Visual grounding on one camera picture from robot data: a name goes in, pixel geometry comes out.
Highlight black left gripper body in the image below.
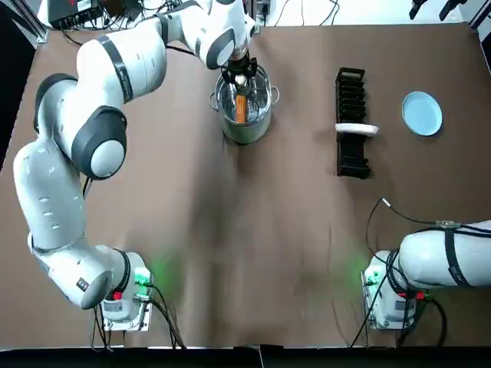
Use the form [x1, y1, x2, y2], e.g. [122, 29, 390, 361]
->
[226, 55, 257, 73]

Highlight white plate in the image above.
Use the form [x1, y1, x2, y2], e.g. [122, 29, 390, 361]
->
[334, 122, 381, 136]

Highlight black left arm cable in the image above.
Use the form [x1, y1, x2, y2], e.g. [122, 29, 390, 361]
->
[82, 176, 188, 350]

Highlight grey steel cooking pot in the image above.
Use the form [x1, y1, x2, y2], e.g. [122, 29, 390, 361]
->
[209, 63, 280, 146]

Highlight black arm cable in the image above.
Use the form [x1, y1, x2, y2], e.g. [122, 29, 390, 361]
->
[82, 176, 188, 350]
[351, 197, 491, 348]

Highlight glass pot lid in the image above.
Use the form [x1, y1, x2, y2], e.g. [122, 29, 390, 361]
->
[214, 64, 272, 124]

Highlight light blue plate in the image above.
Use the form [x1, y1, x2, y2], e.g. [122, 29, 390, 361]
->
[401, 90, 443, 137]

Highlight black dish rack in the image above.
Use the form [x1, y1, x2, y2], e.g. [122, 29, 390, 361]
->
[335, 67, 372, 179]

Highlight orange corn cob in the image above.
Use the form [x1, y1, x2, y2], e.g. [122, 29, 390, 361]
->
[234, 94, 247, 124]

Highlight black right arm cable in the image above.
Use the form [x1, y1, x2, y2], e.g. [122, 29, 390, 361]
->
[351, 197, 491, 348]

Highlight black box with red logo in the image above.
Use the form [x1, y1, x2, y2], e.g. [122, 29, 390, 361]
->
[48, 0, 103, 30]

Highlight aluminium profile post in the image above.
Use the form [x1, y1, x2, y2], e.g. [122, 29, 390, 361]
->
[470, 0, 491, 31]
[25, 7, 49, 43]

